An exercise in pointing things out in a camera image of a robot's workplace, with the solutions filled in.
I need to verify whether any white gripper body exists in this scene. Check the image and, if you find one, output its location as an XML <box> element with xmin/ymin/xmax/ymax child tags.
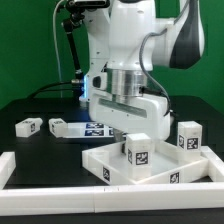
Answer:
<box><xmin>88</xmin><ymin>71</ymin><xmax>170</xmax><ymax>140</ymax></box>

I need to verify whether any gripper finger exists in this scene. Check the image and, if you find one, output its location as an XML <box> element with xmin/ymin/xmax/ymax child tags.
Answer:
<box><xmin>113</xmin><ymin>129</ymin><xmax>125</xmax><ymax>153</ymax></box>

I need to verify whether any white square tabletop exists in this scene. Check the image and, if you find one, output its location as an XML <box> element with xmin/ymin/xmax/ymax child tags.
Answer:
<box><xmin>82</xmin><ymin>142</ymin><xmax>208</xmax><ymax>185</ymax></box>

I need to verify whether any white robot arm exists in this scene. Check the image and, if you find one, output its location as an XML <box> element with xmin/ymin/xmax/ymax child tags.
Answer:
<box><xmin>85</xmin><ymin>0</ymin><xmax>204</xmax><ymax>141</ymax></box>

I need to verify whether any white tag sheet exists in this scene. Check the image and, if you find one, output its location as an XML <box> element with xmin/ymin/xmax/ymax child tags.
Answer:
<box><xmin>65</xmin><ymin>122</ymin><xmax>113</xmax><ymax>138</ymax></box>

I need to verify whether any white U-shaped fence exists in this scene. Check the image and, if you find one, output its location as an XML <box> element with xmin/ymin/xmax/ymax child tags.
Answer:
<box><xmin>0</xmin><ymin>147</ymin><xmax>224</xmax><ymax>216</ymax></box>

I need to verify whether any braided grey cable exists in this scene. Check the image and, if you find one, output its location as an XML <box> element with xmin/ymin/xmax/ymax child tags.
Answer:
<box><xmin>138</xmin><ymin>28</ymin><xmax>174</xmax><ymax>118</ymax></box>

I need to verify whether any black cable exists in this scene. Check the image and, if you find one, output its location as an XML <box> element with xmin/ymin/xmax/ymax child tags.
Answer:
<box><xmin>27</xmin><ymin>81</ymin><xmax>83</xmax><ymax>99</ymax></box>

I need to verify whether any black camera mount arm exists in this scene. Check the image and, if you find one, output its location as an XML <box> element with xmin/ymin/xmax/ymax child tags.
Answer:
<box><xmin>62</xmin><ymin>0</ymin><xmax>110</xmax><ymax>85</ymax></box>

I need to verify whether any white cable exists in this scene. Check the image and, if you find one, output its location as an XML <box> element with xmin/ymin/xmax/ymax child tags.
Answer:
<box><xmin>52</xmin><ymin>0</ymin><xmax>66</xmax><ymax>98</ymax></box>

